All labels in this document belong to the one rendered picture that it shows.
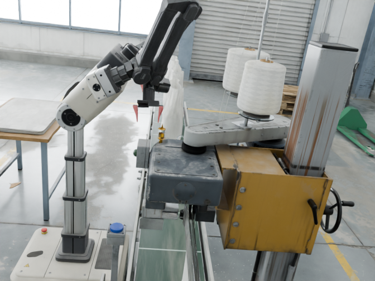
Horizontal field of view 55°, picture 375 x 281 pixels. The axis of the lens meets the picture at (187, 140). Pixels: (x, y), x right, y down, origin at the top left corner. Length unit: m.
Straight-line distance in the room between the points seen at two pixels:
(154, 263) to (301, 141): 1.29
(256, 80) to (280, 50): 8.05
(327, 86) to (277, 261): 0.70
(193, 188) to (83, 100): 0.90
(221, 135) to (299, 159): 0.28
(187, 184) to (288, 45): 8.24
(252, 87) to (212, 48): 7.72
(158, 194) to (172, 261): 1.16
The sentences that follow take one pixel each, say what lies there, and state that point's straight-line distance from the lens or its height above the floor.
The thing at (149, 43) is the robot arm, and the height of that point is 1.66.
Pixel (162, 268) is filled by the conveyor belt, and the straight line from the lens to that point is 2.22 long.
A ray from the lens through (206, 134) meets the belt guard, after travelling 1.27.
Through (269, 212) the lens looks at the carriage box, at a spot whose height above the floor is 1.19.
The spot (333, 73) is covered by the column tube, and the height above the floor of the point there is 1.68.
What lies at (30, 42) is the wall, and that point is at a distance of 9.39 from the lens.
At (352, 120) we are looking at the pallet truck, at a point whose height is 0.20.
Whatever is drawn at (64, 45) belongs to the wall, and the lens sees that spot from 9.16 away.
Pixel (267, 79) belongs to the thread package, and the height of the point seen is 1.64.
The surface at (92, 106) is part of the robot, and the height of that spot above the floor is 1.30.
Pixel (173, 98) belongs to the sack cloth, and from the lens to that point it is 3.18.
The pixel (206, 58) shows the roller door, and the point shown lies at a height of 0.53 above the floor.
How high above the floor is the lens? 1.85
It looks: 22 degrees down
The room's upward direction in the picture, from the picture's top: 7 degrees clockwise
